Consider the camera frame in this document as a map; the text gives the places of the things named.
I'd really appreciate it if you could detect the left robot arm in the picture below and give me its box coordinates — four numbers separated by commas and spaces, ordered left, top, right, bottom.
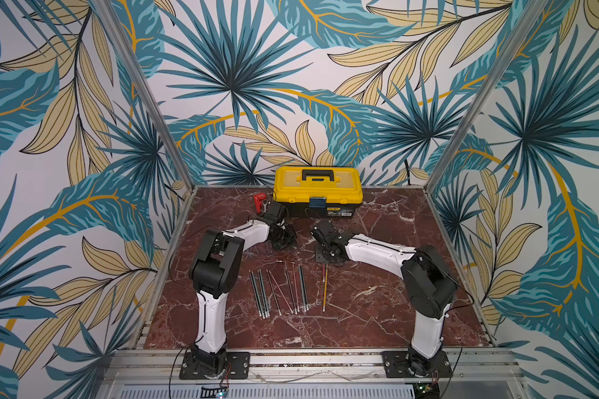
189, 219, 296, 366

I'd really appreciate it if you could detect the red capped pencil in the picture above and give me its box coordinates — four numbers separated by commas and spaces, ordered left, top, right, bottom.
271, 272, 294, 314

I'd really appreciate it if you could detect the dark blue printed pencil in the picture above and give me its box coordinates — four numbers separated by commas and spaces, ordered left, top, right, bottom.
258, 269, 271, 319

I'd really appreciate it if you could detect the teal pencil group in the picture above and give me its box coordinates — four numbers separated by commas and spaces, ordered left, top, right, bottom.
298, 265, 309, 313

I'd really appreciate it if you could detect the aluminium front rail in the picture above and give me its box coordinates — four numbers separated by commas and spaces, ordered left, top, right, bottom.
102, 347, 524, 384

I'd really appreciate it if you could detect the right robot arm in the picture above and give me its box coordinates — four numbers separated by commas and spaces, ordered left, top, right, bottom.
311, 220, 459, 362

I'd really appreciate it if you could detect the red object behind toolbox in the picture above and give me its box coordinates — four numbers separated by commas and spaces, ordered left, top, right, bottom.
253, 192, 268, 214

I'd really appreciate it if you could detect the green pencil with eraser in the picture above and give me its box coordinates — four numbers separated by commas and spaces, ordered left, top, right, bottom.
261, 278, 271, 318

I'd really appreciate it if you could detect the yellow black toolbox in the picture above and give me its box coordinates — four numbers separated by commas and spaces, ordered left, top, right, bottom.
273, 166, 364, 218

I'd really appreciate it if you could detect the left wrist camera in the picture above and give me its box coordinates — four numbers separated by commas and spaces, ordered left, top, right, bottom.
262, 201, 288, 224

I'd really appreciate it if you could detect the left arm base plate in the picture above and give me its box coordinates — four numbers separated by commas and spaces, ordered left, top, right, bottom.
179, 351, 251, 381

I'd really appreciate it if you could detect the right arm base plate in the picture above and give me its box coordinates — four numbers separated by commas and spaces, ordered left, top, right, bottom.
381, 347, 453, 379

